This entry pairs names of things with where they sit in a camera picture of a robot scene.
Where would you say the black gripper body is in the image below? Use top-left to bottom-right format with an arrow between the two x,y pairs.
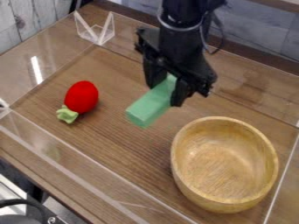
135,18 -> 218,97

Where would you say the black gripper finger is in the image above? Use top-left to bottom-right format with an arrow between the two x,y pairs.
143,53 -> 167,88
171,77 -> 198,107

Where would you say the green rectangular block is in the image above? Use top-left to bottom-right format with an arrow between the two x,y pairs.
126,74 -> 177,128

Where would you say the brown wooden bowl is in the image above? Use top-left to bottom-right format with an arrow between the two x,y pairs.
171,116 -> 279,214

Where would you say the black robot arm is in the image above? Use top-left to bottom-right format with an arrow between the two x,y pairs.
135,0 -> 227,107

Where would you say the red plush strawberry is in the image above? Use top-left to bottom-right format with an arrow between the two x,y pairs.
56,80 -> 99,124

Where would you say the clear acrylic corner bracket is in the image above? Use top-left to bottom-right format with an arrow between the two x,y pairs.
74,11 -> 116,46

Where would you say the clear acrylic tray wall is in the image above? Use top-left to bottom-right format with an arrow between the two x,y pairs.
0,101 -> 197,224

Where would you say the black metal bracket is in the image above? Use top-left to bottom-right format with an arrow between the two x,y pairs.
26,196 -> 68,224

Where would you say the black cable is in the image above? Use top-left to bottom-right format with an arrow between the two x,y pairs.
0,199 -> 52,224

